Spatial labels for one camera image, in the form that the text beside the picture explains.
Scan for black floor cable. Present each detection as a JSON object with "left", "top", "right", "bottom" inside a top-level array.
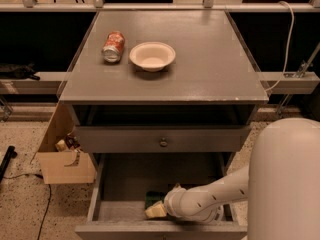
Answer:
[{"left": 3, "top": 173, "right": 53, "bottom": 240}]

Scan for items inside cardboard box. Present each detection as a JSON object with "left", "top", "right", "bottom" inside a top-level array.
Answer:
[{"left": 55, "top": 135, "right": 80, "bottom": 152}]

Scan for green yellow scrubbing sponge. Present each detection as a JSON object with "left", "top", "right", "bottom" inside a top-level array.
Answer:
[{"left": 145, "top": 191, "right": 166, "bottom": 208}]

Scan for round metal drawer knob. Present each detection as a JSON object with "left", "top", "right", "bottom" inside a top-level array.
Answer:
[{"left": 159, "top": 138, "right": 168, "bottom": 147}]

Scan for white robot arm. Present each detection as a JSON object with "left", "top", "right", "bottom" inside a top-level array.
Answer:
[{"left": 145, "top": 118, "right": 320, "bottom": 240}]

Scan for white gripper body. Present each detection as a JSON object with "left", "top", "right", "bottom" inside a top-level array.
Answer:
[{"left": 164, "top": 187, "right": 186, "bottom": 218}]

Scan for black pole on floor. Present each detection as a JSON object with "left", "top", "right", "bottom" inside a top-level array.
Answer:
[{"left": 0, "top": 146, "right": 17, "bottom": 182}]

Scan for metal frame rail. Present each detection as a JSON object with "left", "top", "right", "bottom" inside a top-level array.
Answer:
[{"left": 0, "top": 2, "right": 320, "bottom": 13}]

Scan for white paper bowl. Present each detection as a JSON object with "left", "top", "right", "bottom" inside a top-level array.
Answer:
[{"left": 129, "top": 42, "right": 176, "bottom": 72}]

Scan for grey open middle drawer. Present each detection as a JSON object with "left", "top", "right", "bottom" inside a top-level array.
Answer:
[{"left": 75, "top": 153, "right": 247, "bottom": 240}]

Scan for white cable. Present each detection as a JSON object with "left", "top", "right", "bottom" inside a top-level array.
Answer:
[{"left": 264, "top": 0, "right": 296, "bottom": 93}]

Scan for open cardboard box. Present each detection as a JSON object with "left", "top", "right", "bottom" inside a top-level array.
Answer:
[{"left": 36, "top": 103, "right": 96, "bottom": 184}]

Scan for crushed orange soda can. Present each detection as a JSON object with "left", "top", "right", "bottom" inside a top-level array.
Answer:
[{"left": 102, "top": 31, "right": 125, "bottom": 63}]

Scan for black object on rail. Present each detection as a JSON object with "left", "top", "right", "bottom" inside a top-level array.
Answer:
[{"left": 0, "top": 63, "right": 40, "bottom": 81}]

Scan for grey closed upper drawer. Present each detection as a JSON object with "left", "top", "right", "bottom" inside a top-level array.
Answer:
[{"left": 74, "top": 126, "right": 250, "bottom": 153}]

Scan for grey wooden drawer cabinet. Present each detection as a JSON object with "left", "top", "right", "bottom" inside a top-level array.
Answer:
[{"left": 58, "top": 9, "right": 270, "bottom": 240}]

